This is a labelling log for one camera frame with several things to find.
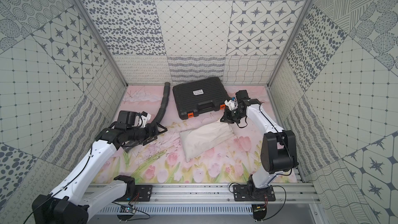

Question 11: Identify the white cloth soil bag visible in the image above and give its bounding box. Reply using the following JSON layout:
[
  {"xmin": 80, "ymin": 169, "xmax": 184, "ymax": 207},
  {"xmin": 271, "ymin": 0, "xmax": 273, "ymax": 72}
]
[{"xmin": 179, "ymin": 120, "xmax": 235, "ymax": 162}]

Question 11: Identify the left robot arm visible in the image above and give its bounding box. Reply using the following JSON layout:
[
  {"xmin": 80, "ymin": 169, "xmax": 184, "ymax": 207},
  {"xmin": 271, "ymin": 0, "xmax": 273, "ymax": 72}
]
[{"xmin": 32, "ymin": 107, "xmax": 165, "ymax": 224}]

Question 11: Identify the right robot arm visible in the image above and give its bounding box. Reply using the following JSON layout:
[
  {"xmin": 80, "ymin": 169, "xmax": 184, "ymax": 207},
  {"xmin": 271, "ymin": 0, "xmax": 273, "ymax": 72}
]
[{"xmin": 221, "ymin": 90, "xmax": 298, "ymax": 196}]

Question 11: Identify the floral pink table mat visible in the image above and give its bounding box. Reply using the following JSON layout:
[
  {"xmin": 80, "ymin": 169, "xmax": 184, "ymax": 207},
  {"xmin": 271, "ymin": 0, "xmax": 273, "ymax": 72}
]
[{"xmin": 94, "ymin": 96, "xmax": 263, "ymax": 184}]

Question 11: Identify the black plastic tool case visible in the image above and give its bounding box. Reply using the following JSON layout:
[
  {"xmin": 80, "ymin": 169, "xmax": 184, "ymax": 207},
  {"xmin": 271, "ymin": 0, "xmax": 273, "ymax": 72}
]
[{"xmin": 173, "ymin": 77, "xmax": 229, "ymax": 120}]

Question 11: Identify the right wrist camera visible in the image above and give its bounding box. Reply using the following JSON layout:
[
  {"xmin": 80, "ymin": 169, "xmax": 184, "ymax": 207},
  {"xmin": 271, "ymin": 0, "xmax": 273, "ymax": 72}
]
[{"xmin": 224, "ymin": 97, "xmax": 238, "ymax": 111}]

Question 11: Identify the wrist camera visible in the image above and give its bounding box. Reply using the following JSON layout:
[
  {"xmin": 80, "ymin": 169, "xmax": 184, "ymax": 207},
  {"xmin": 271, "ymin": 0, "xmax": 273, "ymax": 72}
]
[
  {"xmin": 224, "ymin": 97, "xmax": 238, "ymax": 111},
  {"xmin": 138, "ymin": 112, "xmax": 151, "ymax": 128}
]

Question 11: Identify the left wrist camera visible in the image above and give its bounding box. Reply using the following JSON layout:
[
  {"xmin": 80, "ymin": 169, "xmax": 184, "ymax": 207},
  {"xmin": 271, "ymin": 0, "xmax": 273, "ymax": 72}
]
[{"xmin": 138, "ymin": 112, "xmax": 151, "ymax": 128}]

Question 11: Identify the black corrugated hose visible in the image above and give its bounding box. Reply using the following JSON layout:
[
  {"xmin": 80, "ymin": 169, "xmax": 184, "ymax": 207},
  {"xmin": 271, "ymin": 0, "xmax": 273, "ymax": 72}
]
[{"xmin": 150, "ymin": 82, "xmax": 172, "ymax": 125}]

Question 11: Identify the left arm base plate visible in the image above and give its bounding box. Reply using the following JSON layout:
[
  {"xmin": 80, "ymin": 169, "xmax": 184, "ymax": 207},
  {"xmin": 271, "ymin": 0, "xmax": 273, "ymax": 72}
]
[{"xmin": 122, "ymin": 185, "xmax": 153, "ymax": 202}]

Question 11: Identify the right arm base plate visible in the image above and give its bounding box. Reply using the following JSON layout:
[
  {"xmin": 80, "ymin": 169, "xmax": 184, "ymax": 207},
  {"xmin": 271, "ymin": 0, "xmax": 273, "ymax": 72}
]
[{"xmin": 230, "ymin": 184, "xmax": 276, "ymax": 202}]

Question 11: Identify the aluminium mounting rail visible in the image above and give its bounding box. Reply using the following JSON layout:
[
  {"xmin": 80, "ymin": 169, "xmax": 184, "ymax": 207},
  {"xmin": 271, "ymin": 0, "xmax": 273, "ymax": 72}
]
[{"xmin": 83, "ymin": 181, "xmax": 321, "ymax": 206}]

